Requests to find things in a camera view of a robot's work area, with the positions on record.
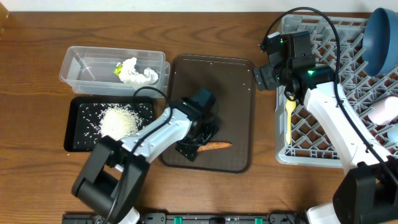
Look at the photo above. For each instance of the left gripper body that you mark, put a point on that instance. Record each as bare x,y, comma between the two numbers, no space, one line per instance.
208,130

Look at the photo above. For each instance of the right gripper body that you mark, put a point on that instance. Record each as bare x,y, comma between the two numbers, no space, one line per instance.
272,78

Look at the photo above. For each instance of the orange carrot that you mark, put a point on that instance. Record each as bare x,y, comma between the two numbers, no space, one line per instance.
214,145

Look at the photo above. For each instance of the pale yellow plastic spoon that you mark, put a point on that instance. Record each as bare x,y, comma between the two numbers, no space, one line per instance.
290,106

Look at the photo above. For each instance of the white tissue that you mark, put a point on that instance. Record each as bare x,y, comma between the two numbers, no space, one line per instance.
130,75

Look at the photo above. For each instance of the yellow green snack wrapper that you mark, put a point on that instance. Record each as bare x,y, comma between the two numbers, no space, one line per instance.
118,69

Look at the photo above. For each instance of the large dark blue bowl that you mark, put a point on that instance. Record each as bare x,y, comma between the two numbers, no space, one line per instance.
380,42

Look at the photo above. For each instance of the pink cup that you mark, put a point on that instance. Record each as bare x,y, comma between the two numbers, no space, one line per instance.
384,111

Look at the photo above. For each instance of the light blue cup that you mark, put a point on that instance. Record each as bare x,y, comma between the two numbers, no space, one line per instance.
392,133

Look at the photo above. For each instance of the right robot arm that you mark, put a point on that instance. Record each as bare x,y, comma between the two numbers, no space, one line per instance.
368,192

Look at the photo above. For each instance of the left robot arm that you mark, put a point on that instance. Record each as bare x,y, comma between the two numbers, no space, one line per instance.
112,177

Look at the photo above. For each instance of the grey dishwasher rack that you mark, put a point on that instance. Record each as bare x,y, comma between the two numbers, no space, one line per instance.
310,146

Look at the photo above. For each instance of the brown serving tray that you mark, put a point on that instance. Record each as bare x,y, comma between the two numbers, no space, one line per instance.
232,83

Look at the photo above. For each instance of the white rice pile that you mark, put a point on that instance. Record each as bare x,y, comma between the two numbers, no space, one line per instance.
116,120

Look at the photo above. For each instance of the black plastic tray bin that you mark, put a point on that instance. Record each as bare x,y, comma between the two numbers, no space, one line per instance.
76,102

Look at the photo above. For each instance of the clear plastic bin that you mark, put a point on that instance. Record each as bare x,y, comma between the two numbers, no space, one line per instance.
90,70

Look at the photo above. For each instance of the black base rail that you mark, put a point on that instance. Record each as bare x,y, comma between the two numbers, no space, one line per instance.
161,218

